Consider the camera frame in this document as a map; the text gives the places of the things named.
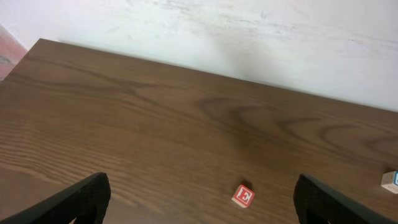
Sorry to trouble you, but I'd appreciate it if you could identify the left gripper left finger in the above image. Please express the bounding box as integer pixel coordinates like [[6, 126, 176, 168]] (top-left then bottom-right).
[[1, 172, 111, 224]]

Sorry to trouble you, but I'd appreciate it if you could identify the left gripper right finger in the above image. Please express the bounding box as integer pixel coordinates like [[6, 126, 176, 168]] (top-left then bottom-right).
[[293, 174, 397, 224]]

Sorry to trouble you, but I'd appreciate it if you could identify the red letter E block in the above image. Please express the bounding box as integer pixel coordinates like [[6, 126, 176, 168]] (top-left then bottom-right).
[[231, 184, 255, 208]]

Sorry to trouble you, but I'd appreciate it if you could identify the blue letter P block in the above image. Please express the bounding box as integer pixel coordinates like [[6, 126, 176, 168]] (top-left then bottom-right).
[[381, 171, 398, 194]]

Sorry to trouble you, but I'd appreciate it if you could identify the red patterned object at edge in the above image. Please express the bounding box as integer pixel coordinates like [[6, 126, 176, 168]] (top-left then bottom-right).
[[0, 26, 27, 80]]

